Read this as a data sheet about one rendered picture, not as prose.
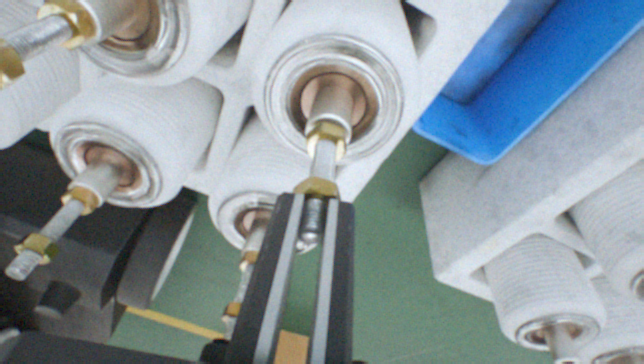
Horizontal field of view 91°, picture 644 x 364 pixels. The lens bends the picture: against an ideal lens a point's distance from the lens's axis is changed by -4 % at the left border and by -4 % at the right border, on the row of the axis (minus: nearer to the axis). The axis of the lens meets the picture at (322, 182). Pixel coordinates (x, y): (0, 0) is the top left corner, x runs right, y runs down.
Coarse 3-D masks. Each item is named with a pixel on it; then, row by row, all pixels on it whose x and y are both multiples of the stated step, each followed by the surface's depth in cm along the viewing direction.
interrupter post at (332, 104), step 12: (324, 96) 16; (336, 96) 16; (348, 96) 17; (312, 108) 16; (324, 108) 15; (336, 108) 16; (348, 108) 16; (312, 120) 15; (324, 120) 15; (336, 120) 15; (348, 120) 16; (348, 132) 15
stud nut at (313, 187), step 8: (312, 176) 12; (304, 184) 12; (312, 184) 12; (320, 184) 12; (328, 184) 12; (336, 184) 12; (296, 192) 12; (304, 192) 12; (312, 192) 12; (320, 192) 12; (328, 192) 12; (336, 192) 12; (304, 200) 12; (328, 200) 12
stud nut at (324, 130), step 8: (320, 128) 14; (328, 128) 15; (336, 128) 15; (312, 136) 15; (320, 136) 14; (328, 136) 14; (336, 136) 14; (344, 136) 15; (312, 144) 15; (336, 144) 15; (344, 144) 15; (312, 152) 15; (336, 152) 15; (344, 152) 15; (336, 160) 15
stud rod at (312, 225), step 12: (324, 144) 14; (324, 156) 14; (312, 168) 13; (324, 168) 13; (312, 204) 12; (324, 204) 12; (312, 216) 11; (324, 216) 11; (300, 228) 11; (312, 228) 11; (324, 228) 11; (312, 240) 11
